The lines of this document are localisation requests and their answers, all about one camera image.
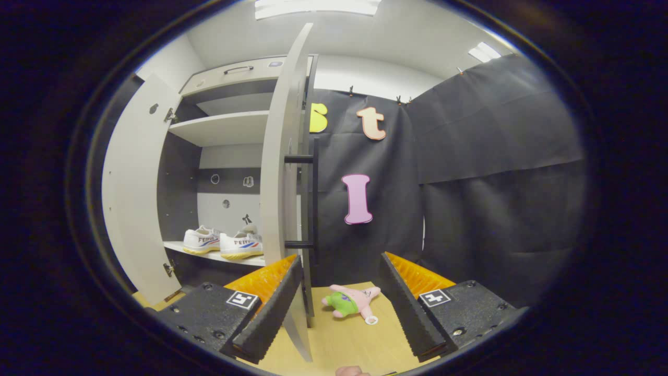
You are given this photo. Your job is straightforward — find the grey cabinet drawer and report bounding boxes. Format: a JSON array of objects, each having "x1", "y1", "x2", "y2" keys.
[{"x1": 180, "y1": 56, "x2": 314, "y2": 97}]

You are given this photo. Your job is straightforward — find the grey shoe cabinet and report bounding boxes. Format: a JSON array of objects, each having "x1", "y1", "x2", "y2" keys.
[{"x1": 157, "y1": 55, "x2": 319, "y2": 293}]

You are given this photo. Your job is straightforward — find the white shoe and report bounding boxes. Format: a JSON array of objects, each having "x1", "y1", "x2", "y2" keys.
[
  {"x1": 219, "y1": 231, "x2": 264, "y2": 261},
  {"x1": 183, "y1": 226, "x2": 222, "y2": 255}
]

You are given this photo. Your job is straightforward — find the small ceiling light panel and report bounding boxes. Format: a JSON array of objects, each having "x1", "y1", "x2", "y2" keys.
[{"x1": 468, "y1": 42, "x2": 502, "y2": 63}]

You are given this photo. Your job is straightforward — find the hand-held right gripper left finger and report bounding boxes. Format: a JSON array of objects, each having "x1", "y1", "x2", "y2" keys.
[{"x1": 157, "y1": 254, "x2": 304, "y2": 365}]

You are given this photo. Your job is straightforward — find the pink star plush toy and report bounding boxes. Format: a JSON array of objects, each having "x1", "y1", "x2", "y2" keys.
[{"x1": 322, "y1": 285, "x2": 381, "y2": 325}]

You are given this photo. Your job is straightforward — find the white cabinet shelf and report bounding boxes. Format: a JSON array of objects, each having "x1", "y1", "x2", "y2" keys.
[
  {"x1": 163, "y1": 241, "x2": 267, "y2": 268},
  {"x1": 168, "y1": 111, "x2": 270, "y2": 148}
]

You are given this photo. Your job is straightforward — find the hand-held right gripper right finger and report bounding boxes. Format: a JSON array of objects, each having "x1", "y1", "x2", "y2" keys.
[{"x1": 379, "y1": 252, "x2": 528, "y2": 363}]

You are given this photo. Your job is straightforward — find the large ceiling light panel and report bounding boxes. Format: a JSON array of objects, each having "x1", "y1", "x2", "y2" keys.
[{"x1": 255, "y1": 0, "x2": 381, "y2": 20}]

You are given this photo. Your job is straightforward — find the grey cabinet door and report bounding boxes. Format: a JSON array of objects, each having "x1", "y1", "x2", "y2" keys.
[
  {"x1": 259, "y1": 22, "x2": 320, "y2": 362},
  {"x1": 102, "y1": 73, "x2": 183, "y2": 306}
]

